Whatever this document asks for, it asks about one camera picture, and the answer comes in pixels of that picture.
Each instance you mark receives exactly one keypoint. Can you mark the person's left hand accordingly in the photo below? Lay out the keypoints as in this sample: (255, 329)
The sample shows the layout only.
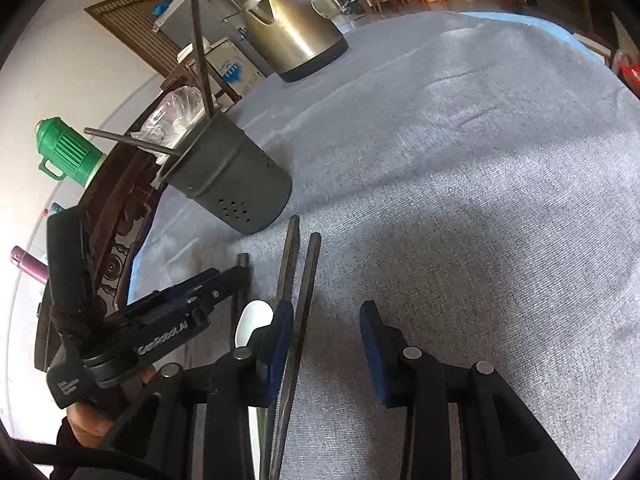
(87, 417)

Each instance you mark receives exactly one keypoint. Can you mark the clear plastic bag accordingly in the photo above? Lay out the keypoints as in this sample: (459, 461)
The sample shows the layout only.
(170, 110)

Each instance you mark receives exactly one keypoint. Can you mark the white box with blue print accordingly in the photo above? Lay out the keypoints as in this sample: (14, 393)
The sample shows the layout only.
(235, 67)

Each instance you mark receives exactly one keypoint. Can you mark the dark grey utensil holder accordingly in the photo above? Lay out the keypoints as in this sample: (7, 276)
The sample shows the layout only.
(235, 175)

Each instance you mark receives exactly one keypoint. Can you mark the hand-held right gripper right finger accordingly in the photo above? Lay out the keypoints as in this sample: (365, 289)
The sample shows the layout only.
(372, 350)

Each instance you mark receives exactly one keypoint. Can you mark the pink bottle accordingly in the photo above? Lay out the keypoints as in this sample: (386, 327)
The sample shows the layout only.
(30, 262)

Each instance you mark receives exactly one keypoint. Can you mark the red object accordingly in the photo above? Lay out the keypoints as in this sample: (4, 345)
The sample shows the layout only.
(631, 75)

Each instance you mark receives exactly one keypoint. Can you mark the grey towel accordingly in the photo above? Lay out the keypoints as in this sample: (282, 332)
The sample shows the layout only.
(450, 210)

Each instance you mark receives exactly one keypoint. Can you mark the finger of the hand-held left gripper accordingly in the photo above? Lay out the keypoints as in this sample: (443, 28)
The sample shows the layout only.
(197, 281)
(230, 282)

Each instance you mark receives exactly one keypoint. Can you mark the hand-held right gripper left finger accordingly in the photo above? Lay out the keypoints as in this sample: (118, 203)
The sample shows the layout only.
(281, 345)

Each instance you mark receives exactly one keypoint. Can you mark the person's left forearm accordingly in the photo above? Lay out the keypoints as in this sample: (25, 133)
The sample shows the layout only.
(67, 439)

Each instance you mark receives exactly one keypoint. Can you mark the green thermos jug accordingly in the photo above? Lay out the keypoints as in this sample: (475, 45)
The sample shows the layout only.
(65, 150)

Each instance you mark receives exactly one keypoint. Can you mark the carved wooden table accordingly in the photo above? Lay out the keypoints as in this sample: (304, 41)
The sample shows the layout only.
(125, 200)

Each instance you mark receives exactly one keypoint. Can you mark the dark chopstick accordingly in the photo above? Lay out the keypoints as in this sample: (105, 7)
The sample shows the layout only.
(130, 140)
(289, 260)
(305, 310)
(200, 45)
(243, 261)

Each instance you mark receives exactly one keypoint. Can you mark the steel electric kettle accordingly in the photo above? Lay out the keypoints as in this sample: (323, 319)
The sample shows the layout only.
(295, 25)

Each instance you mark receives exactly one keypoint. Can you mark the grey refrigerator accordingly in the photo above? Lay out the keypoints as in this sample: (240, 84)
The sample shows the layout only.
(210, 20)

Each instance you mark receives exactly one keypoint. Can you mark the white spoon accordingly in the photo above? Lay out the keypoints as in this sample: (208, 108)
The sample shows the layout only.
(255, 317)

